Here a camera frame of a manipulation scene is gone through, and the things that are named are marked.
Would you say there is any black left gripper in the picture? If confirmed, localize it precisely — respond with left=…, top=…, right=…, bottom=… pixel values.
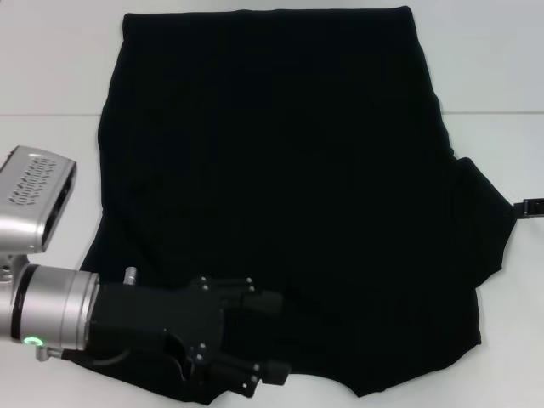
left=87, top=276, right=284, bottom=383

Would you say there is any black t-shirt with FREE print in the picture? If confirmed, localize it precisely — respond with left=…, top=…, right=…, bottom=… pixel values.
left=63, top=4, right=520, bottom=407

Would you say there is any left arm cable with plug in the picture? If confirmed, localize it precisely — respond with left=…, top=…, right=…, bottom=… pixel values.
left=34, top=344, right=137, bottom=367

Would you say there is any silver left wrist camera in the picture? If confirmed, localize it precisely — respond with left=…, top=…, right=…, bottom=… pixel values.
left=0, top=145, right=78, bottom=255

